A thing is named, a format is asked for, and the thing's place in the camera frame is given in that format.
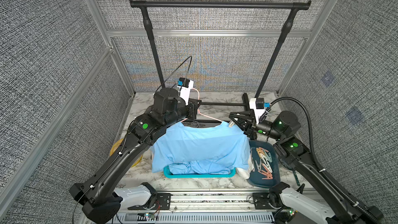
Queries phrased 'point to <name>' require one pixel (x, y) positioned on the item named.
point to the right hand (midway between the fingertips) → (232, 112)
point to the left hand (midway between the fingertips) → (204, 99)
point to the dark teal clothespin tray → (255, 178)
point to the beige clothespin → (231, 123)
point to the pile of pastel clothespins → (264, 166)
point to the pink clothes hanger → (201, 112)
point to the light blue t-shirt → (183, 149)
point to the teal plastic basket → (169, 175)
